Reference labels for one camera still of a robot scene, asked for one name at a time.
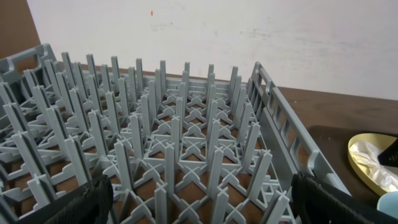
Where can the light blue bowl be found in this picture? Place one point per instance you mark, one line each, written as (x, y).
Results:
(388, 204)

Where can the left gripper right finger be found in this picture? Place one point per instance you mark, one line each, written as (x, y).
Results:
(316, 201)

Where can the clear plastic wrapper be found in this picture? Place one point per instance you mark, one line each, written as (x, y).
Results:
(363, 159)

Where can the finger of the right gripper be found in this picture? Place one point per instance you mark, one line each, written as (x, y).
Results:
(388, 157)

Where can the brown serving tray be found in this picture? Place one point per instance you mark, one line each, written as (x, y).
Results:
(333, 143)

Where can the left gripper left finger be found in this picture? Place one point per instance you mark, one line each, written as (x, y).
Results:
(88, 204)

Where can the grey dishwasher rack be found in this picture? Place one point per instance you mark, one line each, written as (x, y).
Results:
(177, 150)

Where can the yellow plate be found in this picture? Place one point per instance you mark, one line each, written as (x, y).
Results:
(382, 141)

